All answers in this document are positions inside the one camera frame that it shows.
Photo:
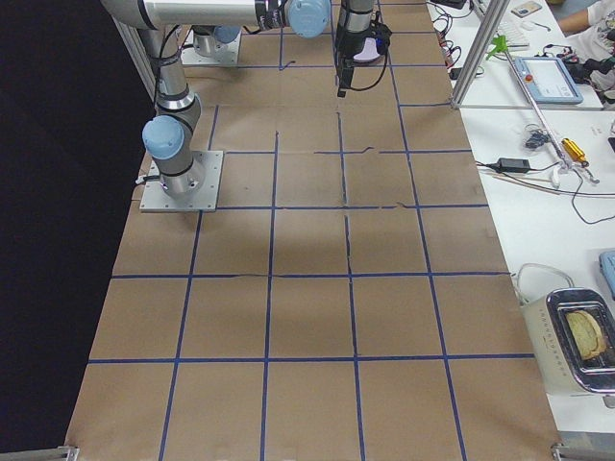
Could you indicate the toast slice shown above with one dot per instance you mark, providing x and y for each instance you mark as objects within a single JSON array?
[{"x": 587, "y": 333}]

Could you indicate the black power adapter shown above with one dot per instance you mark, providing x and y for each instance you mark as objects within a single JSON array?
[{"x": 513, "y": 165}]

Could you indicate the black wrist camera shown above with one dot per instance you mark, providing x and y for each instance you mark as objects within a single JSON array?
[{"x": 381, "y": 34}]

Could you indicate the teach pendant tablet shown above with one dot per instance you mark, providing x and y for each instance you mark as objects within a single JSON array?
[{"x": 547, "y": 80}]

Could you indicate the yellow tool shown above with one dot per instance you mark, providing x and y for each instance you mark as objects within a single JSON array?
[{"x": 574, "y": 151}]

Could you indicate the brown paper table cover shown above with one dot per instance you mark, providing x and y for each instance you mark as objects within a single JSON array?
[{"x": 347, "y": 300}]

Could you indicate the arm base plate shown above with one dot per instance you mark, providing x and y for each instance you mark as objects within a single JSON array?
[
  {"x": 197, "y": 189},
  {"x": 225, "y": 57}
]

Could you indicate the aluminium frame upright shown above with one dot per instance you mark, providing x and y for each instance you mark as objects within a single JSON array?
[{"x": 486, "y": 32}]

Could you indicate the person in white shirt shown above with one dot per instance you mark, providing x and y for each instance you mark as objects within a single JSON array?
[{"x": 591, "y": 34}]

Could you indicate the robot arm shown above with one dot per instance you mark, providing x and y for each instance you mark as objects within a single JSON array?
[
  {"x": 177, "y": 108},
  {"x": 208, "y": 39}
]

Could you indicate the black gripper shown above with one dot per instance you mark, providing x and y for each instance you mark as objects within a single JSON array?
[{"x": 349, "y": 44}]

